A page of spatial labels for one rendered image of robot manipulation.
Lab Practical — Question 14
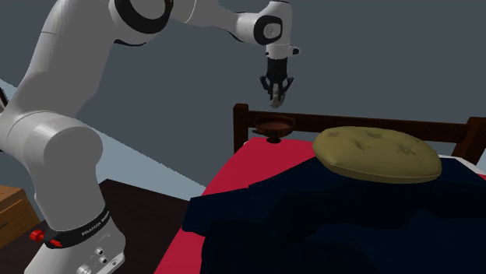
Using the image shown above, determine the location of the olive round cushion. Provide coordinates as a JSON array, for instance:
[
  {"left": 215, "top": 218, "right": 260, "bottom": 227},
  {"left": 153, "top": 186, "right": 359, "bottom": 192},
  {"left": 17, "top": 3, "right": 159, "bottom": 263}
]
[{"left": 312, "top": 125, "right": 444, "bottom": 185}]

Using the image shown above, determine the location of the dark blue blanket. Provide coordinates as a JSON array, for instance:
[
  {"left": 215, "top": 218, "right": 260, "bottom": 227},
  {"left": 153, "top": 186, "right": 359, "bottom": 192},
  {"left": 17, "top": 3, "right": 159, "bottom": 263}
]
[{"left": 181, "top": 154, "right": 486, "bottom": 274}]

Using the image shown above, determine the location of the brown footed bowl with handles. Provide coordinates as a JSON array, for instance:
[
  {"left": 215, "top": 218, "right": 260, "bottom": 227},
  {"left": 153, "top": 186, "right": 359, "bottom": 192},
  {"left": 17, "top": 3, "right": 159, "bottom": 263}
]
[{"left": 252, "top": 114, "right": 297, "bottom": 145}]

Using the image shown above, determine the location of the light wooden cabinet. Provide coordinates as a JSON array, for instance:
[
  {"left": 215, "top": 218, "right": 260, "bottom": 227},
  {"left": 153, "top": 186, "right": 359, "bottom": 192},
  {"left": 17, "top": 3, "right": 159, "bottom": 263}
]
[{"left": 0, "top": 184, "right": 41, "bottom": 250}]

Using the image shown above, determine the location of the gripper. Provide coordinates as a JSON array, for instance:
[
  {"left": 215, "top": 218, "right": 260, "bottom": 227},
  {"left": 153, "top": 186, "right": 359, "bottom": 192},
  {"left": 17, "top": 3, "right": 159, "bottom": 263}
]
[{"left": 259, "top": 56, "right": 295, "bottom": 100}]

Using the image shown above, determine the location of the pale grey small object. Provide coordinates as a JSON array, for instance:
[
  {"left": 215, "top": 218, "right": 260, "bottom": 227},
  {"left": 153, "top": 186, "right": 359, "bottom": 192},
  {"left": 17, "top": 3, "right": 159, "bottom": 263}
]
[{"left": 268, "top": 83, "right": 286, "bottom": 110}]

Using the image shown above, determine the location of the red bed with wooden headboard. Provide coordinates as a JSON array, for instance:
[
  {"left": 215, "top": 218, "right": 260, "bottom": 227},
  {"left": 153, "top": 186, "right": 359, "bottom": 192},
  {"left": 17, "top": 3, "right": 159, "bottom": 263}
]
[{"left": 153, "top": 102, "right": 486, "bottom": 274}]

